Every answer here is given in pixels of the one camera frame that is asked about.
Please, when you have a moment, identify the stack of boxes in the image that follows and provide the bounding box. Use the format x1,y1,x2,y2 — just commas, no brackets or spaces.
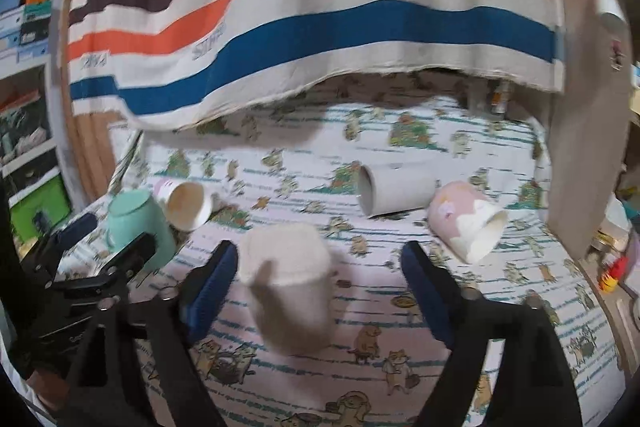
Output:
0,0,57,64

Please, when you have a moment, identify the white shelf unit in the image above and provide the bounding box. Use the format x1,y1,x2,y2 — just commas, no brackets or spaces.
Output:
0,57,76,253

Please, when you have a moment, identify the striped cloth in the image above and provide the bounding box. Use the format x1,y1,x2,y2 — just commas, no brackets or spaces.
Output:
65,0,567,132

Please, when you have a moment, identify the wooden bed frame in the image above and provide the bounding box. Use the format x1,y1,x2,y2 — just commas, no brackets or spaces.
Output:
72,112,128,205

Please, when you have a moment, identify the red and yellow toy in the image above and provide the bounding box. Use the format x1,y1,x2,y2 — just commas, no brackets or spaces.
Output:
599,256,630,293

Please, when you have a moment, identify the beige cup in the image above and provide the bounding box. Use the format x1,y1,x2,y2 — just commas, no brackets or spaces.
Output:
237,223,335,356

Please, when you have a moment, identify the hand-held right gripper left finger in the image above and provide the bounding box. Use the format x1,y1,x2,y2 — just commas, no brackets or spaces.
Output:
60,241,240,427

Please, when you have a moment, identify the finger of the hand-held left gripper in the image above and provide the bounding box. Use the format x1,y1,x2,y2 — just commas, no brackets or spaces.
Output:
52,232,157,295
31,212,99,269

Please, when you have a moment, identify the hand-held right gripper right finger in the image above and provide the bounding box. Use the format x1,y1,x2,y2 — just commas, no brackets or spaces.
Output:
401,241,586,427

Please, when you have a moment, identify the green storage box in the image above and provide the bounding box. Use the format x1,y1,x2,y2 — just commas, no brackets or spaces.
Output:
9,184,72,245

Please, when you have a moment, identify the grey cup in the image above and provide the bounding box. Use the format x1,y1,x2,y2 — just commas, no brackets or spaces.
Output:
357,164,437,217

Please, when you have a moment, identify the pink and white cup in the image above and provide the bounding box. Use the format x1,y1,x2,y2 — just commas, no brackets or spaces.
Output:
426,180,509,265

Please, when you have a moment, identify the white paper cup pink print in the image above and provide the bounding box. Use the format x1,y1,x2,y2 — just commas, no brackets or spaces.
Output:
152,178,215,232

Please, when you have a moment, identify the cartoon printed bed sheet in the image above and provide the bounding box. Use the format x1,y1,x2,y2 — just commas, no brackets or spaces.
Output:
75,74,628,427

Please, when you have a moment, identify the mint green cup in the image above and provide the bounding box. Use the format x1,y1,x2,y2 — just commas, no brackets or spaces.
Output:
104,190,177,270

